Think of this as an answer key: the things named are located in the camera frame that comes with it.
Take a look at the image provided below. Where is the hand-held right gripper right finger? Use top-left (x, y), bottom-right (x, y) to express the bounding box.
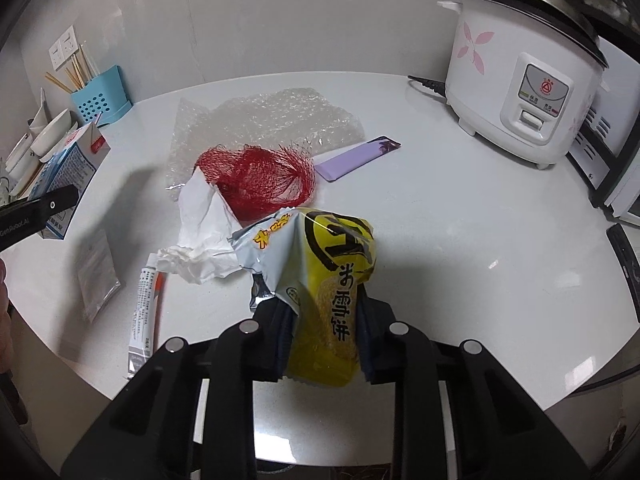
top-left (356, 299), bottom-right (592, 480)

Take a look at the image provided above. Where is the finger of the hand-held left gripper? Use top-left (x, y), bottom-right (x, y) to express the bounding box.
top-left (25, 185), bottom-right (81, 226)

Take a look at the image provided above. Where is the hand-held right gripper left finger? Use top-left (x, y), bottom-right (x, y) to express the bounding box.
top-left (60, 301), bottom-right (301, 480)

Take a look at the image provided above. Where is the yellow snack packet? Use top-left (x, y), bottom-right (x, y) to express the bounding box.
top-left (229, 206), bottom-right (377, 388)

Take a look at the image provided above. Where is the white paper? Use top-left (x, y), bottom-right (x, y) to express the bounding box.
top-left (159, 177), bottom-right (246, 286)

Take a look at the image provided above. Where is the red mesh net bag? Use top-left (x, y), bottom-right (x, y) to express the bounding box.
top-left (195, 144), bottom-right (317, 223)

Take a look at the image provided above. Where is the blue and white carton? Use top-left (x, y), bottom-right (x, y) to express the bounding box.
top-left (27, 122), bottom-right (111, 238)

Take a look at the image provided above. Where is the clear plastic sachet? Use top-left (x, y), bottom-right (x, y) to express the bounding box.
top-left (77, 230), bottom-right (122, 321)

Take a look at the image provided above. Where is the blue perforated utensil holder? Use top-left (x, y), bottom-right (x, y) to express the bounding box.
top-left (70, 65), bottom-right (133, 126)

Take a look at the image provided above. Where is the bundle of wooden chopsticks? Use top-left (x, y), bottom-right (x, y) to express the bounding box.
top-left (45, 42), bottom-right (101, 96)

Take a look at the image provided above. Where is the orange pen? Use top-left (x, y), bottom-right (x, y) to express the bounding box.
top-left (150, 272), bottom-right (166, 346)

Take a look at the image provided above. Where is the white ointment tube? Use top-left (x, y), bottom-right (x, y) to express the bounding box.
top-left (125, 265), bottom-right (160, 376)

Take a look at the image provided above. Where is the purple flat wrapper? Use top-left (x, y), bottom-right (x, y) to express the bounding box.
top-left (315, 135), bottom-right (402, 182)

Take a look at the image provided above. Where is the clear bubble wrap sheet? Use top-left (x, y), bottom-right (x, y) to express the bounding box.
top-left (166, 87), bottom-right (365, 191)

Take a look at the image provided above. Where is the black remote control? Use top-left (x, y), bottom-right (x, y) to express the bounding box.
top-left (606, 222), bottom-right (640, 323)

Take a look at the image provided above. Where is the white flowered rice cooker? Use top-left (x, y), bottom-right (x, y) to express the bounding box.
top-left (437, 0), bottom-right (608, 170)

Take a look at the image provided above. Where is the white microwave oven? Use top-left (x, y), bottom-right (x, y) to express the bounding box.
top-left (565, 35), bottom-right (640, 221)

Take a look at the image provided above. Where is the white wall socket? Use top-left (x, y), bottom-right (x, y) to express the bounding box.
top-left (49, 27), bottom-right (78, 71)

